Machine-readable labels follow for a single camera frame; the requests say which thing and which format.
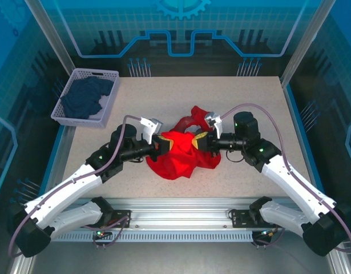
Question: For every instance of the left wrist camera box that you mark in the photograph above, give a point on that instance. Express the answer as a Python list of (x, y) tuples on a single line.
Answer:
[(149, 124)]

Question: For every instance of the aluminium frame side rail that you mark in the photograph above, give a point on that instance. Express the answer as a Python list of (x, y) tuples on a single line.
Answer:
[(21, 266), (340, 266)]

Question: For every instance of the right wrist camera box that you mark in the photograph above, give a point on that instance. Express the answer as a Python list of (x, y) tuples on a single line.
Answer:
[(213, 120)]

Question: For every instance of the aluminium frame post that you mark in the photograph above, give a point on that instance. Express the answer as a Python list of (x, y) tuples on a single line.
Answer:
[(55, 42), (305, 42)]

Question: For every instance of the aluminium mounting rail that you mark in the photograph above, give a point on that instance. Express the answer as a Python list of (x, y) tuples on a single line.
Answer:
[(178, 211)]

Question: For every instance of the grey metal lower panel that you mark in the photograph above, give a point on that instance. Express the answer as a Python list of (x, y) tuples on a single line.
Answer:
[(178, 259)]

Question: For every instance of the red t-shirt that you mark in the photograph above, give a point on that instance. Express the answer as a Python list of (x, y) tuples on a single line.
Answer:
[(175, 165)]

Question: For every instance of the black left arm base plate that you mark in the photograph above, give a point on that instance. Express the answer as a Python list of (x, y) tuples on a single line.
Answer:
[(121, 218)]

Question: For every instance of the small LED connector board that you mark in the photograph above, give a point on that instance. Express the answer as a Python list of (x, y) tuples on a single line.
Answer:
[(268, 232), (100, 232)]

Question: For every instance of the blue table edge strip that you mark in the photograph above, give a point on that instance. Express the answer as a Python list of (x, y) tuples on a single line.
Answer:
[(299, 122), (58, 142)]

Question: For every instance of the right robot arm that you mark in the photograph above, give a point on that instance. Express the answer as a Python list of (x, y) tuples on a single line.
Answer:
[(295, 185)]

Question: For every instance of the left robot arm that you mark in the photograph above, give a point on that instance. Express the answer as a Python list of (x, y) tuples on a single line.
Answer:
[(66, 188)]

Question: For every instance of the navy blue garment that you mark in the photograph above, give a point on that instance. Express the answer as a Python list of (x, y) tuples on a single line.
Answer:
[(84, 97)]

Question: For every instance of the lavender plastic basket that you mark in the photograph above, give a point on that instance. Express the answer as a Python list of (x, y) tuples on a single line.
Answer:
[(78, 122)]

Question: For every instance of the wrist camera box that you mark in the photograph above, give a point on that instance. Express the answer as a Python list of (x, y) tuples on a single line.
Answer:
[(149, 124), (213, 120)]

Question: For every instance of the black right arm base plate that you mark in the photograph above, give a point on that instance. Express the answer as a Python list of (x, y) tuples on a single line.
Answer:
[(241, 219)]

